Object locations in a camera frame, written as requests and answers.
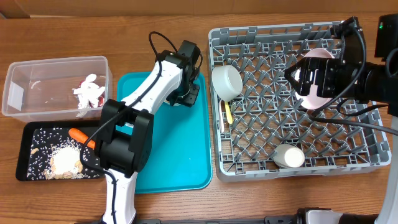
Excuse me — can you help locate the orange carrot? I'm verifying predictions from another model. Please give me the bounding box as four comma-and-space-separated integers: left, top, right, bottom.
68, 128, 95, 149

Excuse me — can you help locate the white napkin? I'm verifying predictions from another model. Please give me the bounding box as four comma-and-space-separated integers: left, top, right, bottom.
73, 73, 106, 118

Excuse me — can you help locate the clear plastic bin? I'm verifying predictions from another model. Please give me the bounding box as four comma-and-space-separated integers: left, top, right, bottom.
1, 56, 113, 123

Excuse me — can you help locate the pile of rice and peanuts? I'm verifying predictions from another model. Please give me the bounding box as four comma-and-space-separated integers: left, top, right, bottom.
25, 127, 102, 180

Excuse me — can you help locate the grey dishwasher rack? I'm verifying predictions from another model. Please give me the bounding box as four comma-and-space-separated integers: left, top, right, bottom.
208, 22, 392, 182

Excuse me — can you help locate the white plastic cup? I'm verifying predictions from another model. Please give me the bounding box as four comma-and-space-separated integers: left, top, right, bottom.
273, 144, 305, 168

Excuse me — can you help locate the yellow plastic spoon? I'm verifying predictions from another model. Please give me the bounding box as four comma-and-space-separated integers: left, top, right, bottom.
224, 101, 233, 124

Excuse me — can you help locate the grey bowl with food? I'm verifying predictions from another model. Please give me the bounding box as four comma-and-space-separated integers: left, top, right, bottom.
211, 65, 243, 102

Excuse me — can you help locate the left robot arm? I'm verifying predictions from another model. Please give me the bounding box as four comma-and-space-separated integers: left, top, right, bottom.
95, 47, 203, 223

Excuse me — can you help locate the red snack wrapper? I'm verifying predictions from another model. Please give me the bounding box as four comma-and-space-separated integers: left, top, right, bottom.
77, 81, 105, 109

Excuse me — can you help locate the black plastic tray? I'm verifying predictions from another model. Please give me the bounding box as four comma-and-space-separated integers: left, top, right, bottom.
16, 120, 104, 181

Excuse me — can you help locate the teal plastic tray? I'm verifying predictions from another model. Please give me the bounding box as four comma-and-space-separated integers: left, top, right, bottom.
136, 75, 213, 194

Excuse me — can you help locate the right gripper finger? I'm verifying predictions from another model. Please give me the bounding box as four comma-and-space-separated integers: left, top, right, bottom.
284, 57, 308, 77
284, 73, 307, 95

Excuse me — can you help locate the white plastic fork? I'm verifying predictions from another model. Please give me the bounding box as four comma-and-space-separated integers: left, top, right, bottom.
218, 100, 224, 134

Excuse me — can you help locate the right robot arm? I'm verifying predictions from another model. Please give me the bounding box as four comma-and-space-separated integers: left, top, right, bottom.
284, 14, 397, 223

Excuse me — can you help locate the pink round plate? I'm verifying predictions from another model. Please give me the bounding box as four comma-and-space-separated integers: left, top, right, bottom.
295, 48, 334, 110

